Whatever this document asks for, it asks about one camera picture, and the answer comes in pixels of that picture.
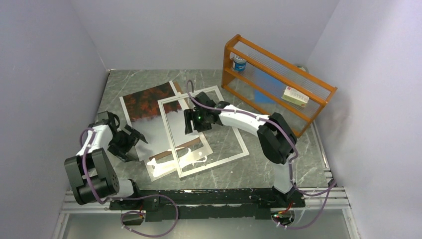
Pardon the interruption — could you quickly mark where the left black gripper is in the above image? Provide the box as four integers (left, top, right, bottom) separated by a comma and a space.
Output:
107, 125, 146, 162

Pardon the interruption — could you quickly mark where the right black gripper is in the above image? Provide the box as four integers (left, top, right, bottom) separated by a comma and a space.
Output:
184, 108, 212, 134

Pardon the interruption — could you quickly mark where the white picture frame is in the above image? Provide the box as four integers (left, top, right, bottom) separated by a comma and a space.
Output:
158, 94, 249, 178

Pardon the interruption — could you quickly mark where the white mat board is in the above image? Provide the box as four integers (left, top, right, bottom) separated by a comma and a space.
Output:
137, 81, 212, 180

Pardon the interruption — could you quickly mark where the red autumn photo print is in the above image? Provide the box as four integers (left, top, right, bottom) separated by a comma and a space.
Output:
120, 81, 199, 161

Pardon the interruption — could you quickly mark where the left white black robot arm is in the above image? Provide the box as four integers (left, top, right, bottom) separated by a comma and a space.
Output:
64, 111, 147, 209

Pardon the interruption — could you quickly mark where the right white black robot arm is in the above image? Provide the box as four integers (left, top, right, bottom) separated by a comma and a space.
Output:
184, 92, 298, 207

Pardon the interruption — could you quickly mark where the brown backing board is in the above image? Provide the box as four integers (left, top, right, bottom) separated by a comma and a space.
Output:
155, 81, 201, 160

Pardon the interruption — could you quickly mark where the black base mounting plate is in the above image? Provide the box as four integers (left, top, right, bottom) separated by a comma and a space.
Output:
109, 188, 306, 222

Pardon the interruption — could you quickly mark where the blue white can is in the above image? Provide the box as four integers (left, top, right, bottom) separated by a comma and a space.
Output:
232, 55, 247, 72

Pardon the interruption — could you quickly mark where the blue paper sheet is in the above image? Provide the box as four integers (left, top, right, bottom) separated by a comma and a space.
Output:
254, 69, 284, 104

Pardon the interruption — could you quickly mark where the orange wooden shelf rack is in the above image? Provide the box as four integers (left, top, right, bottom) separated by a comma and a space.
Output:
221, 34, 337, 137

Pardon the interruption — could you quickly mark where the small cream red box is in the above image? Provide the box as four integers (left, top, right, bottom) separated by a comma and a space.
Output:
282, 86, 309, 107

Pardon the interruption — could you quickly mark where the tape roll behind shelf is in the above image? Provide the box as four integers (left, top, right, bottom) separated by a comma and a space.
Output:
296, 65, 309, 73

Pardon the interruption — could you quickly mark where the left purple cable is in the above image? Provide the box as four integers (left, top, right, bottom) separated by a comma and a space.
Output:
80, 127, 179, 238

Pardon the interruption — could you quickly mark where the purple cable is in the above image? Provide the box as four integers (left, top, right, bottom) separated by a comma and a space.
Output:
186, 79, 337, 231
80, 127, 179, 238

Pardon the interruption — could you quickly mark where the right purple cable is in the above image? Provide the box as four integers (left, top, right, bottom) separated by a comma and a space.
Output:
186, 79, 337, 231

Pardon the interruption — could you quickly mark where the aluminium rail frame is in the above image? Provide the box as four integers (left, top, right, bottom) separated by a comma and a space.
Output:
51, 122, 361, 239

